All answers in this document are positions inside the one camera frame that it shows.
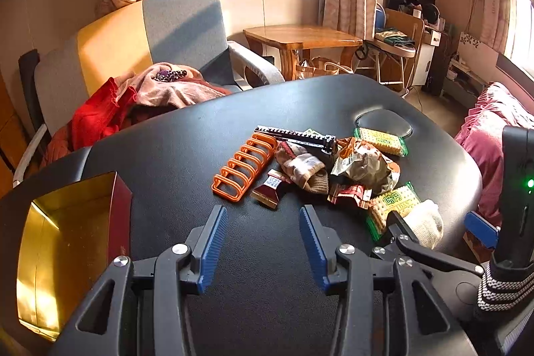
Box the white sock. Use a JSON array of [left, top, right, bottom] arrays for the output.
[[403, 200, 444, 250]]

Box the woven basket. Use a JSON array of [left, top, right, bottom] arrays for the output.
[[295, 56, 355, 80]]

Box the small red snack packet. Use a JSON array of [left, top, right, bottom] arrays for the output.
[[327, 184, 373, 211]]

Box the grey yellow armchair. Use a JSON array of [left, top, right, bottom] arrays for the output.
[[19, 0, 286, 173]]

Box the crumpled snack bag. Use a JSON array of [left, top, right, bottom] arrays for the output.
[[329, 137, 401, 194]]

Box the side window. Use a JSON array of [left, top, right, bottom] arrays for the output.
[[503, 0, 534, 60]]

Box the red box with gold inside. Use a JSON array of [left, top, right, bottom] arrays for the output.
[[16, 171, 133, 342]]

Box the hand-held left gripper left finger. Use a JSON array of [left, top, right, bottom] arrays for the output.
[[48, 205, 229, 356]]

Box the orange plastic rack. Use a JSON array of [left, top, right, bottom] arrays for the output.
[[212, 133, 278, 202]]

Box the wooden side table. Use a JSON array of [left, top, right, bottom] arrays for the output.
[[243, 23, 363, 81]]

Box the long studded toy brick bar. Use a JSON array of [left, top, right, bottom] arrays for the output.
[[255, 124, 338, 156]]

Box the brown patterned sock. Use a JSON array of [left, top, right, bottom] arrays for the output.
[[273, 141, 330, 195]]

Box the pink bedding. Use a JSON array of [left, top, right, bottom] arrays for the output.
[[454, 81, 534, 227]]

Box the green cracker packet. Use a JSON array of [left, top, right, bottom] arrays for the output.
[[365, 182, 422, 242], [354, 126, 407, 157]]

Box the dark beaded item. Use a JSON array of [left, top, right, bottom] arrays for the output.
[[154, 66, 188, 82]]

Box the low cluttered shelf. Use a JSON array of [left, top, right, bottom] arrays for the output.
[[441, 53, 490, 107]]

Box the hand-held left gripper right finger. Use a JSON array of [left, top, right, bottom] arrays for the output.
[[299, 204, 478, 356]]

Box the red garment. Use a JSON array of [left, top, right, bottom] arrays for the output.
[[42, 76, 138, 169]]

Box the red brown candy wrapper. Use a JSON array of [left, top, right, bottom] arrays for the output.
[[251, 169, 293, 210]]

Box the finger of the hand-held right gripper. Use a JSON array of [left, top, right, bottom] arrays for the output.
[[370, 212, 487, 277], [464, 211, 501, 250]]

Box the white cabinet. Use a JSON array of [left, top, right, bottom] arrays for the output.
[[412, 28, 444, 86]]

